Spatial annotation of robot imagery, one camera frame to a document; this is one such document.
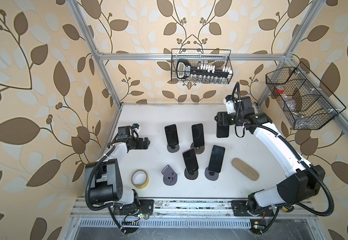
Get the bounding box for black wire basket right wall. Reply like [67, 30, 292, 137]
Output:
[266, 62, 346, 130]

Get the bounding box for black wire basket back wall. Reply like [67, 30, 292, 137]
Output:
[171, 48, 233, 85]

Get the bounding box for black wire basket wall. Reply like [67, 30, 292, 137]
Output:
[171, 48, 233, 85]
[266, 62, 346, 130]

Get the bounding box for aluminium front rail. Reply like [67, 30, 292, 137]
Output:
[70, 197, 318, 220]

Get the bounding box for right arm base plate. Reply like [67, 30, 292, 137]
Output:
[231, 200, 274, 217]

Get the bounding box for black socket set rail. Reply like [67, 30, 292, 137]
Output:
[174, 60, 233, 80]

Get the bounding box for black smartphone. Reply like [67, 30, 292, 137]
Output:
[165, 124, 179, 148]
[208, 145, 225, 173]
[182, 149, 199, 174]
[191, 124, 205, 148]

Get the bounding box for grey phone stand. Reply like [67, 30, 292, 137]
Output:
[204, 168, 219, 181]
[184, 169, 198, 180]
[167, 144, 180, 153]
[161, 165, 177, 186]

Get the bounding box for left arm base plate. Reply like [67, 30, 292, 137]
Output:
[113, 199, 155, 216]

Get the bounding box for clear bottle red cap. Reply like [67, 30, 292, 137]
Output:
[275, 85, 302, 112]

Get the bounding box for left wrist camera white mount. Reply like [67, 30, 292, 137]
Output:
[117, 124, 140, 140]

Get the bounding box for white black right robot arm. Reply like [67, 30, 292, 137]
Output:
[214, 83, 334, 217]

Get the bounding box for wooden base phone stand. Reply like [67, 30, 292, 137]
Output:
[190, 143, 205, 155]

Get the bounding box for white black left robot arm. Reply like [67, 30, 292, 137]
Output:
[85, 134, 151, 211]

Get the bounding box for yellow masking tape roll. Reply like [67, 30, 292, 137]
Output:
[131, 170, 149, 189]

